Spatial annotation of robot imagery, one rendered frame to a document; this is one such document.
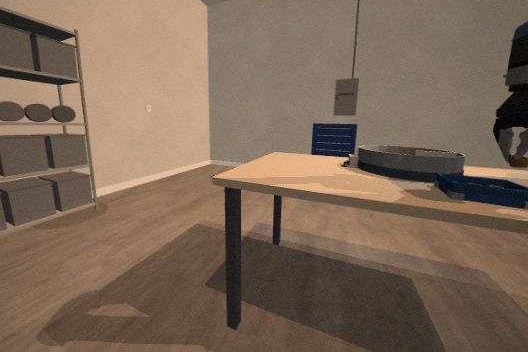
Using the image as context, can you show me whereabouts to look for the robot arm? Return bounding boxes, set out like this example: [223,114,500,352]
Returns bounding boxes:
[496,22,528,118]

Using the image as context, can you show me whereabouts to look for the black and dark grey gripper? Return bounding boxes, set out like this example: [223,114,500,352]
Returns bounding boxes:
[493,83,528,164]

